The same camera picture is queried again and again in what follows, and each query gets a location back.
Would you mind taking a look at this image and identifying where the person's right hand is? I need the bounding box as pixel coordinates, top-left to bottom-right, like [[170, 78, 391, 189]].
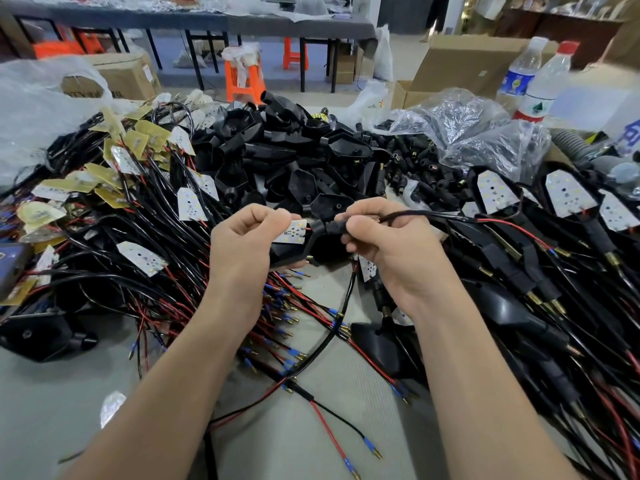
[[334, 197, 452, 318]]

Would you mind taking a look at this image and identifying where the person's left hand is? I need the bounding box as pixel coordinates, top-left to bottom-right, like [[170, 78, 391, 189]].
[[207, 204, 310, 316]]

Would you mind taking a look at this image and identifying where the black lamp housing with board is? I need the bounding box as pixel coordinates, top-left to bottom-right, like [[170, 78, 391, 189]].
[[269, 218, 353, 269]]

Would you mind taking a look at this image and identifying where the black and red lamp cable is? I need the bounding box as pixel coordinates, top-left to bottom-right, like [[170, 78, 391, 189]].
[[377, 210, 558, 255]]

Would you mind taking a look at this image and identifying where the person's right forearm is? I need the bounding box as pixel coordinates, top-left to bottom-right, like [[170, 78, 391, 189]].
[[407, 287, 583, 480]]

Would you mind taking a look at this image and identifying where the person's left forearm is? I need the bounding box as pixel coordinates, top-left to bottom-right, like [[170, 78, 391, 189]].
[[60, 295, 263, 480]]

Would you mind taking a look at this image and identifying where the pile of empty black housings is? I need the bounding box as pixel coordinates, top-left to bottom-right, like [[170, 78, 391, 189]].
[[192, 91, 396, 223]]

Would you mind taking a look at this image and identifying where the pile of black rubber sleeves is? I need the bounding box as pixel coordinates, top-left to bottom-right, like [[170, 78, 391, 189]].
[[350, 120, 481, 210]]

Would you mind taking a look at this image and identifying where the orange plastic stool with bag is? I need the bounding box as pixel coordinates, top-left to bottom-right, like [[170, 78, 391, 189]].
[[221, 42, 267, 105]]

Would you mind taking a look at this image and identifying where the clear crumpled plastic bag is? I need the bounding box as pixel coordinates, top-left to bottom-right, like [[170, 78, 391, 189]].
[[385, 87, 551, 183]]

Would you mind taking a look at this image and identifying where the small orange plastic stool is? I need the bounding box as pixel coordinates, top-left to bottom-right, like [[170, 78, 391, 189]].
[[282, 37, 310, 71]]

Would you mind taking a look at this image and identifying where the small cardboard box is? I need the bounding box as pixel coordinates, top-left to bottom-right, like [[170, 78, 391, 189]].
[[327, 42, 358, 86]]

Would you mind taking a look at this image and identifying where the white hanging plastic bag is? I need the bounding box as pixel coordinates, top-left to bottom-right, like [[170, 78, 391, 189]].
[[372, 24, 395, 83]]

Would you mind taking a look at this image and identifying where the pile of assembled black lamps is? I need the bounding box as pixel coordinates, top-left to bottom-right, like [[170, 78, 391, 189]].
[[350, 165, 640, 480]]

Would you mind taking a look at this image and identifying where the large open cardboard box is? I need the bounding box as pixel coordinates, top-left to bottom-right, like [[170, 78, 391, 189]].
[[390, 34, 560, 110]]

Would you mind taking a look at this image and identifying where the closed cardboard box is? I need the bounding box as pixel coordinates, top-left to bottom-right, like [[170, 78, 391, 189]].
[[60, 51, 163, 101]]

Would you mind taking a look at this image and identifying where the long grey table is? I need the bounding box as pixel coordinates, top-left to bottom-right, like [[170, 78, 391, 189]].
[[0, 0, 378, 94]]

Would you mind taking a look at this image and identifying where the blue label water bottle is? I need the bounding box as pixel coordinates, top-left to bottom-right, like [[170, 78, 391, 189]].
[[495, 36, 550, 113]]

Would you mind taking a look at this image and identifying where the red cap water bottle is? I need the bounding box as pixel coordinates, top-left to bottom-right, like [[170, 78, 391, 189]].
[[513, 41, 581, 123]]

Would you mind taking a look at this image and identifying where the clear film scrap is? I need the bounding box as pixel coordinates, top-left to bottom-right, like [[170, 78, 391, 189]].
[[99, 391, 128, 429]]

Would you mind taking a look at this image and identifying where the white translucent plastic bag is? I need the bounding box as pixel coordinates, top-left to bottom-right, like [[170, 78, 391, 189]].
[[0, 56, 126, 193]]

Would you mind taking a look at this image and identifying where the single black lamp housing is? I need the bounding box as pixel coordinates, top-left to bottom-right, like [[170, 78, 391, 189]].
[[0, 307, 99, 364]]

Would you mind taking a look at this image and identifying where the dark blue flat object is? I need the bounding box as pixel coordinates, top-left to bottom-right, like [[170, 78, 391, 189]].
[[0, 243, 33, 301]]

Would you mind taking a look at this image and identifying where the low orange plastic stool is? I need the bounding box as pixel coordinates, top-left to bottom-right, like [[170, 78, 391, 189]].
[[32, 26, 106, 59]]

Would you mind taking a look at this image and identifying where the brown wooden cabinet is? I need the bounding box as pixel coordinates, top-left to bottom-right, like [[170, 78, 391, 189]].
[[492, 7, 626, 70]]

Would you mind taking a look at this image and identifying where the pile of wired light boards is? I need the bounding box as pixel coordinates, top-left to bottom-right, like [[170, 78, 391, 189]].
[[0, 92, 351, 385]]

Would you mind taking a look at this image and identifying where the loose black red wire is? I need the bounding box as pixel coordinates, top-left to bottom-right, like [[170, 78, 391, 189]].
[[205, 267, 383, 480]]

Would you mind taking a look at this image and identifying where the grey corrugated hose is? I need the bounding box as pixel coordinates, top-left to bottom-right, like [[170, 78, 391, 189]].
[[551, 129, 603, 163]]

